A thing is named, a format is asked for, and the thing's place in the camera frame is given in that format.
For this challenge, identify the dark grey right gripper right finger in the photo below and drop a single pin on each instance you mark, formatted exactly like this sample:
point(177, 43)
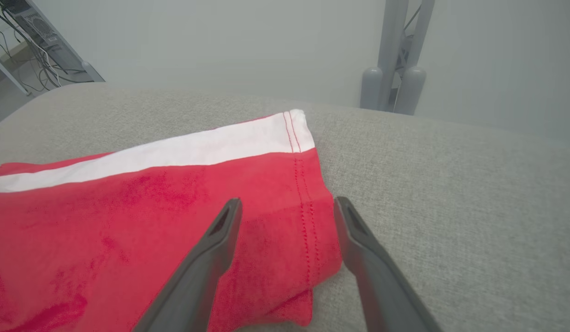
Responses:
point(377, 276)

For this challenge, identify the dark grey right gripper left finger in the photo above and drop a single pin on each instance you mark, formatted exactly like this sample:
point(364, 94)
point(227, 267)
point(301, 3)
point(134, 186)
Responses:
point(202, 272)

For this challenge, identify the red and white jersey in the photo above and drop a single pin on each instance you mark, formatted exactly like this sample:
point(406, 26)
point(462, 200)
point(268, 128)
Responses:
point(105, 230)

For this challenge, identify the light grey table leg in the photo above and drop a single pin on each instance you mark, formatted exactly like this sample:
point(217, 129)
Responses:
point(8, 71)

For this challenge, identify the grey computer tower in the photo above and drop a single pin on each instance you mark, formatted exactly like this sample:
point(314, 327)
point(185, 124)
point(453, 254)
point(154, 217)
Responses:
point(36, 25)

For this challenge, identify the grey metal partition post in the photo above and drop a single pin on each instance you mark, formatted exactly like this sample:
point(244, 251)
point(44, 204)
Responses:
point(388, 46)

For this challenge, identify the slanted grey frame post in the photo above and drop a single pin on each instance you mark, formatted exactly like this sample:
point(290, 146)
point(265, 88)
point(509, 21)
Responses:
point(70, 53)

